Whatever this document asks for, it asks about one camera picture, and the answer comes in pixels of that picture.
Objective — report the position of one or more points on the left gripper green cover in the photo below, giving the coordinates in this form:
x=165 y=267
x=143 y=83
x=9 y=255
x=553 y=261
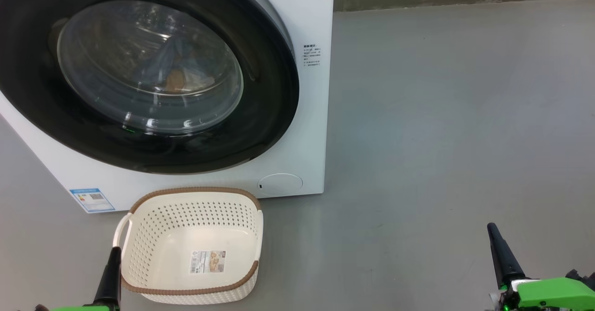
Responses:
x=79 y=308

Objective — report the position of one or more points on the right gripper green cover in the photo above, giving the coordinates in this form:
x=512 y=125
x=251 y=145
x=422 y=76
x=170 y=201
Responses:
x=553 y=294

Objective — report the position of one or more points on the blue bear print garment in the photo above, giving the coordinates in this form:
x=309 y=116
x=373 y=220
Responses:
x=162 y=57

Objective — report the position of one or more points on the black round glass washer door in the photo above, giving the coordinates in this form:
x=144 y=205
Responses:
x=269 y=92

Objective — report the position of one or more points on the white front-load washing machine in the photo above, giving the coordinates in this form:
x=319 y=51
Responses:
x=307 y=139

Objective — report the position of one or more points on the cream perforated laundry basket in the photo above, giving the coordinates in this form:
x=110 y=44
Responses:
x=153 y=227

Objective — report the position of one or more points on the blue energy label sticker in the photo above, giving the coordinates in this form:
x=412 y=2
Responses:
x=92 y=200

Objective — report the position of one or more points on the paper basket product label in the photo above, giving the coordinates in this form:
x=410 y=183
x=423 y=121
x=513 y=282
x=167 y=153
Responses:
x=208 y=262

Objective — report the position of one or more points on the round white filter cover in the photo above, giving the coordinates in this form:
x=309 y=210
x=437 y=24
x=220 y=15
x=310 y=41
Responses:
x=280 y=184

